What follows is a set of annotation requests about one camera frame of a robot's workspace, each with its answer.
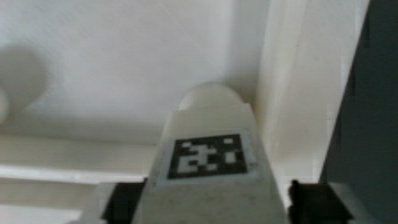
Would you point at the white square tabletop part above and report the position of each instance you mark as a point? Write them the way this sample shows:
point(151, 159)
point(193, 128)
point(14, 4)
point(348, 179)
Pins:
point(103, 58)

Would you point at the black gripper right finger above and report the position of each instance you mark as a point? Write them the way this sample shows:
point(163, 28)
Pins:
point(316, 206)

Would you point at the white leg with tag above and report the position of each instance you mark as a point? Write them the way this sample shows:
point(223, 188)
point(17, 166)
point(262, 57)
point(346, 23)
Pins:
point(209, 185)

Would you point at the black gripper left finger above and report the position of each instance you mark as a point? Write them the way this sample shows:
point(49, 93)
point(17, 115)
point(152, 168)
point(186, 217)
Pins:
point(122, 203)

